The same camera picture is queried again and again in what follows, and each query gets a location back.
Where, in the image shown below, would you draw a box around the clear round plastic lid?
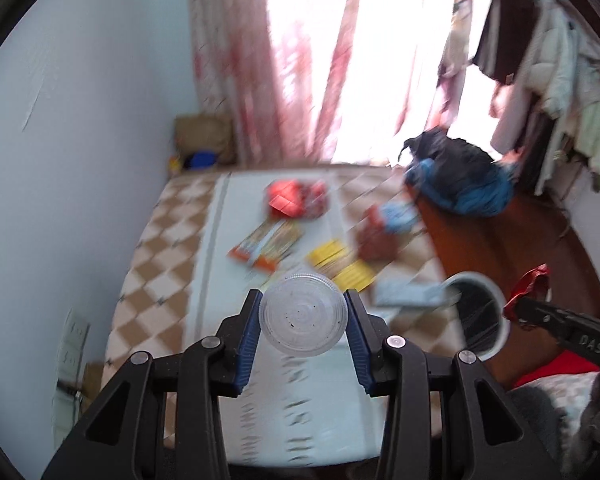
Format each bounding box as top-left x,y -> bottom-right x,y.
259,273 -> 348,358

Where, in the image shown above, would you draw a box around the pink white toothpaste box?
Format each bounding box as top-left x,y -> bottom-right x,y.
373,280 -> 460,310

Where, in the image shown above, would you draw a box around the orange striped snack bag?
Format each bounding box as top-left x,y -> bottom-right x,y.
228,220 -> 303,273

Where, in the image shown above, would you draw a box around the red wrapper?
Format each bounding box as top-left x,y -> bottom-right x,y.
503,263 -> 550,330

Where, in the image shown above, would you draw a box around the dark red snack bag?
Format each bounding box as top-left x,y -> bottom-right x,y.
355,205 -> 399,262

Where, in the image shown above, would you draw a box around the white trash bin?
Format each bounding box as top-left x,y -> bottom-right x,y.
444,271 -> 510,362

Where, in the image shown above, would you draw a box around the red pillow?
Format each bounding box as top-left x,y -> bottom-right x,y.
513,350 -> 600,388

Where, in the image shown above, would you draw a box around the yellow flat box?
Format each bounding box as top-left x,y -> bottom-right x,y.
306,238 -> 355,275
332,260 -> 376,292

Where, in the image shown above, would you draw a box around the checkered bed sheet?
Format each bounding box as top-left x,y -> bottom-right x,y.
100,164 -> 466,467

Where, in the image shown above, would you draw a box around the blue and red milk carton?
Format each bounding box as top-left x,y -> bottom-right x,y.
378,200 -> 419,234

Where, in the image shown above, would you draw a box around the crushed red soda can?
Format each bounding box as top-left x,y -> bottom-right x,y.
266,179 -> 329,220

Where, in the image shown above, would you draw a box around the blue round container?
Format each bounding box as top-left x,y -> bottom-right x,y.
187,151 -> 218,170

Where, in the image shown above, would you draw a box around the blue black clothes pile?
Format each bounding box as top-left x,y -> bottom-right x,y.
402,128 -> 514,217

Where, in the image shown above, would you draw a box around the brown cardboard box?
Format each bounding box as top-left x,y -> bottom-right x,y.
174,114 -> 237,165

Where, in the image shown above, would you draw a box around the hanging clothes on rack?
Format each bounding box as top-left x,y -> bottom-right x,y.
436,0 -> 600,196

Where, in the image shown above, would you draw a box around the pink floral curtain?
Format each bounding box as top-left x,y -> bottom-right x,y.
188,0 -> 454,165

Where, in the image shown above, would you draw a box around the wall power outlet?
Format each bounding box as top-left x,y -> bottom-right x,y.
52,311 -> 90,450

